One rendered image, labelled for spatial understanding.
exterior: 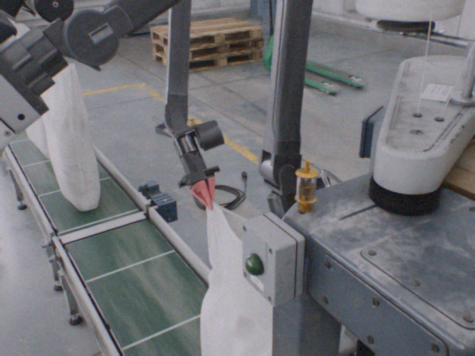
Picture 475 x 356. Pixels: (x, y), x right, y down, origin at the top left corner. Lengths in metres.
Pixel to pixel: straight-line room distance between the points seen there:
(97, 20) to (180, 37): 0.57
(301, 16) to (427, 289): 0.53
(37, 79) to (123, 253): 1.56
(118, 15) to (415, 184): 0.47
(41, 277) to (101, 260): 0.70
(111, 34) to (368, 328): 0.53
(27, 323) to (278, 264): 2.12
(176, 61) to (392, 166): 0.79
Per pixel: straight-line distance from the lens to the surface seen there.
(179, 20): 1.35
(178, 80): 1.31
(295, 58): 0.91
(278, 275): 0.63
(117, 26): 0.79
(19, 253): 3.14
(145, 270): 2.16
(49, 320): 2.63
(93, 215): 2.59
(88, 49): 0.78
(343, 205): 0.67
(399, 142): 0.68
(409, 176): 0.65
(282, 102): 0.91
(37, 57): 0.80
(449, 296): 0.56
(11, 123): 0.80
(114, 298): 2.05
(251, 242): 0.65
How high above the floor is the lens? 1.68
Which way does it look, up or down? 27 degrees down
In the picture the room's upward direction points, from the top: 1 degrees counter-clockwise
